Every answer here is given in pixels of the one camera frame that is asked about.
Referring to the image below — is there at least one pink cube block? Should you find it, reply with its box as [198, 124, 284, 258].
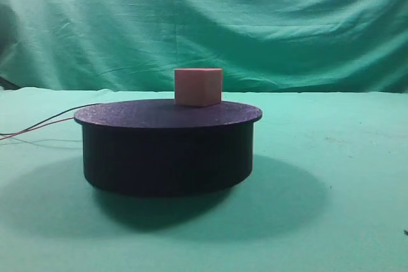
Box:
[174, 68, 223, 107]

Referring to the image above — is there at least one black round turntable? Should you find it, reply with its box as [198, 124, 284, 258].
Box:
[74, 99, 263, 197]

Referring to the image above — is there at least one green cloth backdrop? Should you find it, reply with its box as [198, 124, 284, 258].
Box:
[1, 0, 407, 92]

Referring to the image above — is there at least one black cable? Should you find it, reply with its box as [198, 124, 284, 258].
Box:
[0, 106, 92, 136]

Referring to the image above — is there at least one red cable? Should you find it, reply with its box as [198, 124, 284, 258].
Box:
[0, 115, 77, 141]

